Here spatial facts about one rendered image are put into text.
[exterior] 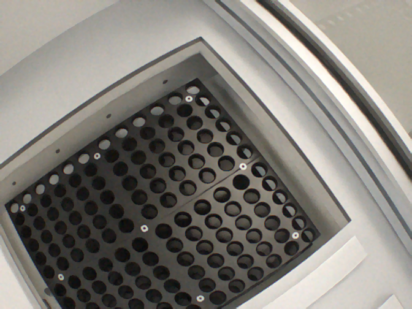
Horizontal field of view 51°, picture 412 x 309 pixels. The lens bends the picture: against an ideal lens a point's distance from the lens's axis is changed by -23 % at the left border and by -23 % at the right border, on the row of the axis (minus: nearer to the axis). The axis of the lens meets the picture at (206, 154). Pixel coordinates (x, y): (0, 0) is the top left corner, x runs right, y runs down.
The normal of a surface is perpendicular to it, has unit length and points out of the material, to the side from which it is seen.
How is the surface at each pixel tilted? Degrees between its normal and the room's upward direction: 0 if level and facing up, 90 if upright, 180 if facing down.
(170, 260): 0
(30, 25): 90
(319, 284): 0
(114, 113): 90
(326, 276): 0
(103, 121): 90
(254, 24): 90
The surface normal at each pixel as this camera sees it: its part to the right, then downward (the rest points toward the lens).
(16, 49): 0.58, 0.75
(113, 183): 0.04, -0.43
